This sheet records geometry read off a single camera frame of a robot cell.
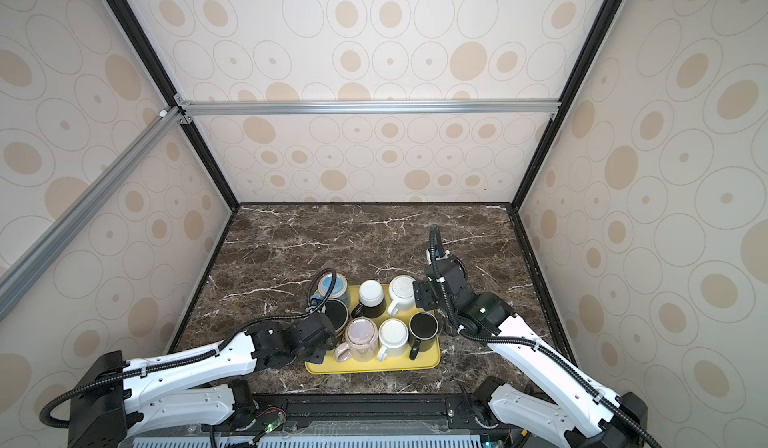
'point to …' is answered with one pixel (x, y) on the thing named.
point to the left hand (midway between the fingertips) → (330, 344)
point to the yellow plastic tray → (428, 362)
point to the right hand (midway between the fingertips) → (431, 281)
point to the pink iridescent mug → (362, 341)
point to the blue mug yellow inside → (338, 290)
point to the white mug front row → (393, 336)
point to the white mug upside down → (402, 295)
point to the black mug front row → (422, 333)
